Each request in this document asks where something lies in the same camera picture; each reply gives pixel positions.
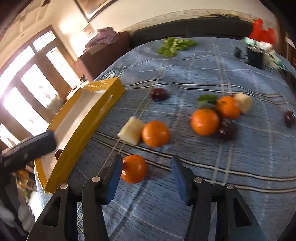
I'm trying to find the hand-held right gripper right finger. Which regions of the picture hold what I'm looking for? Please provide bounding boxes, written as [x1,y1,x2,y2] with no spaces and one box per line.
[170,155,266,241]

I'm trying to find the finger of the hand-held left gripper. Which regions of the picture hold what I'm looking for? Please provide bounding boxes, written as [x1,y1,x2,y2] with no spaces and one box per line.
[25,131,57,163]

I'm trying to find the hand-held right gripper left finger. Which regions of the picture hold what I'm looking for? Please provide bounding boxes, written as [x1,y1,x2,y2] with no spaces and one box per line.
[27,154,124,241]

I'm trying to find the orange mandarin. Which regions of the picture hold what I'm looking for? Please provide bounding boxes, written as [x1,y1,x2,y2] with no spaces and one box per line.
[191,108,220,136]
[216,96,241,120]
[121,154,148,184]
[142,120,170,148]

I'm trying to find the yellow cardboard box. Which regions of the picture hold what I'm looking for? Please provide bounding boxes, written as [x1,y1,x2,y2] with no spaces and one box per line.
[34,77,125,194]

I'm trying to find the wooden framed glass door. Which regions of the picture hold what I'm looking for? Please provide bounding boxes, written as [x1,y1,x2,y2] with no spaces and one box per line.
[0,25,81,149]

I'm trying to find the green leaf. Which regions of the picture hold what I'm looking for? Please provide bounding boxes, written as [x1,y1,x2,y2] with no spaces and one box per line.
[196,94,219,108]

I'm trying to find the brown armchair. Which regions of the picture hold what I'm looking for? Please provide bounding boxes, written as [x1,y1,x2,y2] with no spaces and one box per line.
[76,31,131,84]

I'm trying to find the blue plaid blanket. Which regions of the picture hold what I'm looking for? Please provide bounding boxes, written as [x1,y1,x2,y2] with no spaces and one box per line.
[35,37,296,241]

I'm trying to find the pink floral cloth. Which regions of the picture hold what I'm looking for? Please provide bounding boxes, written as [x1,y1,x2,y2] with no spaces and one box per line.
[84,27,118,52]

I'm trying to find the green lettuce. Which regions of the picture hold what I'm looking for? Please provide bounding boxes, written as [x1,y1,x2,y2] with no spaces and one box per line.
[157,37,198,58]

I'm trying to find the black cup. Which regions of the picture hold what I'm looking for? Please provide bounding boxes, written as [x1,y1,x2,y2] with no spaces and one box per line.
[246,46,264,70]

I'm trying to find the red plastic bag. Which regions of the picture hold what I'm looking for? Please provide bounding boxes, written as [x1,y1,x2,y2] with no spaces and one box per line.
[249,19,276,44]

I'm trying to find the dark long rods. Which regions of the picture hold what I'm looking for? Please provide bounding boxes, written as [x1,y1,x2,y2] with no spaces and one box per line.
[208,13,241,19]

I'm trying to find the framed wall picture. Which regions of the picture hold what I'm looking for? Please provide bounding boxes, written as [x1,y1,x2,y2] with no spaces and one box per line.
[75,0,118,22]

